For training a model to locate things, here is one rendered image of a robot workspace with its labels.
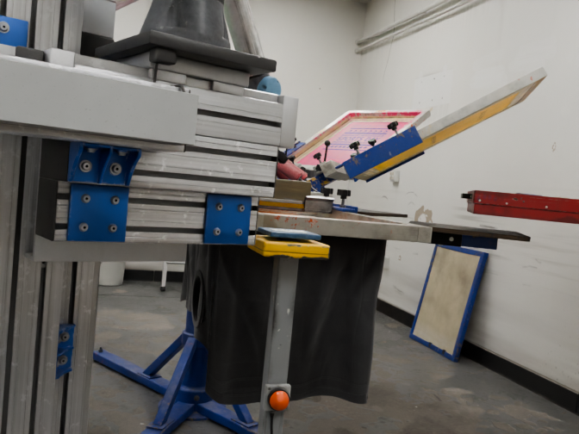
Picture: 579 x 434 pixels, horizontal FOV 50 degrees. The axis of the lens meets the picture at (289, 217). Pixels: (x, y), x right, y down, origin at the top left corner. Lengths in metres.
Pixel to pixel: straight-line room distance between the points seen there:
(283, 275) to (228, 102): 0.36
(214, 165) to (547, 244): 3.03
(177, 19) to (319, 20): 5.58
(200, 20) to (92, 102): 0.28
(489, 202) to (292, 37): 4.34
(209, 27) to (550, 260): 3.07
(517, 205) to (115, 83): 1.84
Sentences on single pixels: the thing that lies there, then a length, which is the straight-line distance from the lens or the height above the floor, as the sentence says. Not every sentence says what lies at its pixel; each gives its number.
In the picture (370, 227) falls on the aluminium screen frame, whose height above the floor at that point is 0.98.
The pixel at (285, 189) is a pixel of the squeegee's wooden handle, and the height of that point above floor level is 1.04.
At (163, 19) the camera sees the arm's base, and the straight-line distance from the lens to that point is 1.02.
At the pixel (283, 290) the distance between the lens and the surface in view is 1.19.
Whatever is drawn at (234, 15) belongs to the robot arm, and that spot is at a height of 1.50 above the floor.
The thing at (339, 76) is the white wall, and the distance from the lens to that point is 6.55.
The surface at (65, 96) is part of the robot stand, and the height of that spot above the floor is 1.14.
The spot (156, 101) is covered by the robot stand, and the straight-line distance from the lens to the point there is 0.83.
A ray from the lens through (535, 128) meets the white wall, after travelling 4.05.
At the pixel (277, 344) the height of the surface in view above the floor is 0.75.
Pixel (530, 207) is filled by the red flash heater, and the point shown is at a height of 1.06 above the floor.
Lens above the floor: 1.06
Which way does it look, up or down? 3 degrees down
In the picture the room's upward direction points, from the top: 5 degrees clockwise
